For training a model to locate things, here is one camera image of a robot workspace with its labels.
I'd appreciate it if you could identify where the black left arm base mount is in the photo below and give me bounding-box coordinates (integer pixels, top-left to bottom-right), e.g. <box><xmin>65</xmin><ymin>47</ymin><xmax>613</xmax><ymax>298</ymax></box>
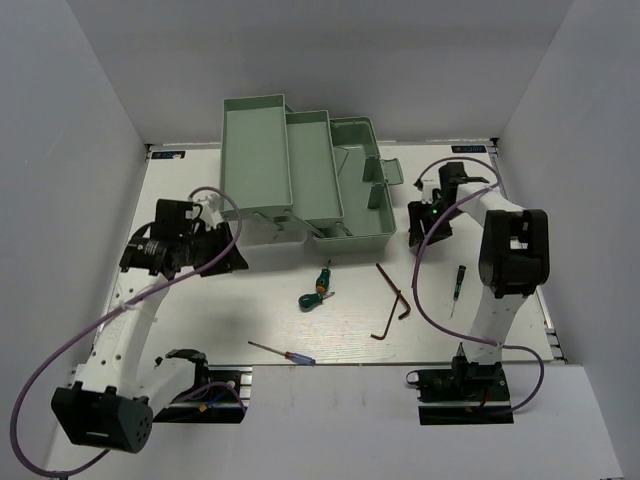
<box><xmin>154</xmin><ymin>366</ymin><xmax>253</xmax><ymax>425</ymax></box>

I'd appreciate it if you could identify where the thin green precision screwdriver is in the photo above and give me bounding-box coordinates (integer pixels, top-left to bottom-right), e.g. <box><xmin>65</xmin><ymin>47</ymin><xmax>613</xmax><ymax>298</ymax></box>
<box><xmin>450</xmin><ymin>265</ymin><xmax>466</xmax><ymax>317</ymax></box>

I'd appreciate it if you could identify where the mint green plastic toolbox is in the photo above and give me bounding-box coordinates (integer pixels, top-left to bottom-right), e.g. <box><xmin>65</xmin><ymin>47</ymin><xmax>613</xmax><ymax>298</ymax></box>
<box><xmin>219</xmin><ymin>94</ymin><xmax>404</xmax><ymax>255</ymax></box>

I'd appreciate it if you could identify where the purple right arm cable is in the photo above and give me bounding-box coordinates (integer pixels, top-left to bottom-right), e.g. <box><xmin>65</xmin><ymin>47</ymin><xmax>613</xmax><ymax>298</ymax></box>
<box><xmin>410</xmin><ymin>157</ymin><xmax>546</xmax><ymax>414</ymax></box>

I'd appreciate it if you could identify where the brown hex key middle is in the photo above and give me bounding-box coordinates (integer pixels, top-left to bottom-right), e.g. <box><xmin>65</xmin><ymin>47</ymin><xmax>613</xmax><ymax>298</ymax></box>
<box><xmin>375</xmin><ymin>263</ymin><xmax>411</xmax><ymax>320</ymax></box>

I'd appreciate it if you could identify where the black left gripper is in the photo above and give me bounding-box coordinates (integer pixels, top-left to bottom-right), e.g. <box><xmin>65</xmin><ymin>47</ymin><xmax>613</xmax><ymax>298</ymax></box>
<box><xmin>180</xmin><ymin>220</ymin><xmax>250</xmax><ymax>276</ymax></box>

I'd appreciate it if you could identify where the stubby green screwdriver front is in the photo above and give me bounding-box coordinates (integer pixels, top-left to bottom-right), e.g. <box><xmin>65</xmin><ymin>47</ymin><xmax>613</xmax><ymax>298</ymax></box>
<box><xmin>298</xmin><ymin>292</ymin><xmax>335</xmax><ymax>312</ymax></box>

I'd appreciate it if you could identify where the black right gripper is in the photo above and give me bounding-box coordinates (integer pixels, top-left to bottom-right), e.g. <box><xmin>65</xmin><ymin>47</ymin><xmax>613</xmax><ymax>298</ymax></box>
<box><xmin>407</xmin><ymin>198</ymin><xmax>463</xmax><ymax>247</ymax></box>

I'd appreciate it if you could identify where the blue red handled screwdriver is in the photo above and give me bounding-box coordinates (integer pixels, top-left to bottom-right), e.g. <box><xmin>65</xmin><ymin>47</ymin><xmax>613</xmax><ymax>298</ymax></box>
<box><xmin>248</xmin><ymin>341</ymin><xmax>316</xmax><ymax>366</ymax></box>

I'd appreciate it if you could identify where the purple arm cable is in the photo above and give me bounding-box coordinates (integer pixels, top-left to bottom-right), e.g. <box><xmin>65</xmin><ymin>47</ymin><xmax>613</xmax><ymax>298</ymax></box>
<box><xmin>9</xmin><ymin>186</ymin><xmax>247</xmax><ymax>476</ymax></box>
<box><xmin>410</xmin><ymin>157</ymin><xmax>546</xmax><ymax>414</ymax></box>

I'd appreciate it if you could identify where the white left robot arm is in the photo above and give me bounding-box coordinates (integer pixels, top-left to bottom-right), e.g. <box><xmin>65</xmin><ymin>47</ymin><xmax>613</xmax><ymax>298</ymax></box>
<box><xmin>51</xmin><ymin>187</ymin><xmax>248</xmax><ymax>453</ymax></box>

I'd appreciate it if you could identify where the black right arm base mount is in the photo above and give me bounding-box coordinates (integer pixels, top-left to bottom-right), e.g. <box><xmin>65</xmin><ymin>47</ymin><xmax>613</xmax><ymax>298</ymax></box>
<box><xmin>406</xmin><ymin>354</ymin><xmax>514</xmax><ymax>426</ymax></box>

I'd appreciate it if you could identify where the stubby green screwdriver near box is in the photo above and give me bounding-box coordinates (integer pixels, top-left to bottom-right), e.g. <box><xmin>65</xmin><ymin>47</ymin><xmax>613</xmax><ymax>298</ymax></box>
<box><xmin>315</xmin><ymin>261</ymin><xmax>331</xmax><ymax>295</ymax></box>

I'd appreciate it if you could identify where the brown hex key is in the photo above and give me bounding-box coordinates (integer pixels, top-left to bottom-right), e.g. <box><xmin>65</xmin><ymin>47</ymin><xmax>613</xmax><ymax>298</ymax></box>
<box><xmin>375</xmin><ymin>263</ymin><xmax>411</xmax><ymax>320</ymax></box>
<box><xmin>370</xmin><ymin>293</ymin><xmax>400</xmax><ymax>341</ymax></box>

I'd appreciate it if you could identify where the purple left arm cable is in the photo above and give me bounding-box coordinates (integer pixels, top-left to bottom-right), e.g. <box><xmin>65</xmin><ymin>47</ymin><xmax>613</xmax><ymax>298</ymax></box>
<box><xmin>9</xmin><ymin>186</ymin><xmax>247</xmax><ymax>476</ymax></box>

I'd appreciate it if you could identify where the brown hex key front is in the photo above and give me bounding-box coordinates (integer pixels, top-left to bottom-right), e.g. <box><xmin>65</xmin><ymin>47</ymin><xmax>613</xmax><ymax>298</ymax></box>
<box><xmin>370</xmin><ymin>293</ymin><xmax>400</xmax><ymax>341</ymax></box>

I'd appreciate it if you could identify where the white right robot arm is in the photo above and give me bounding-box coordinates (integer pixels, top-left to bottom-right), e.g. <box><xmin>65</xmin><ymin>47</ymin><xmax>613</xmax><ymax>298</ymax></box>
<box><xmin>408</xmin><ymin>156</ymin><xmax>550</xmax><ymax>399</ymax></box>

